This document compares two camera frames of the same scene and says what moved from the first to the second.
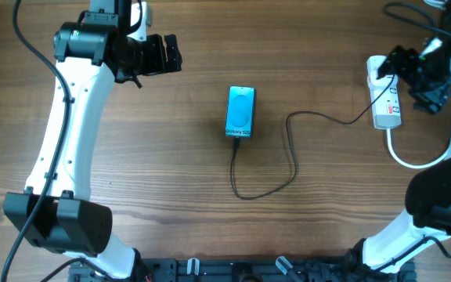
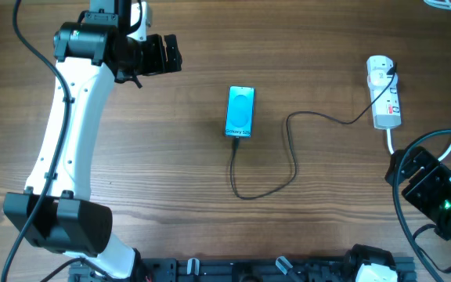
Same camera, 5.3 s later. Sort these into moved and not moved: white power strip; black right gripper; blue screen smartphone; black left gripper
Moved: black right gripper
Not moved: blue screen smartphone; black left gripper; white power strip
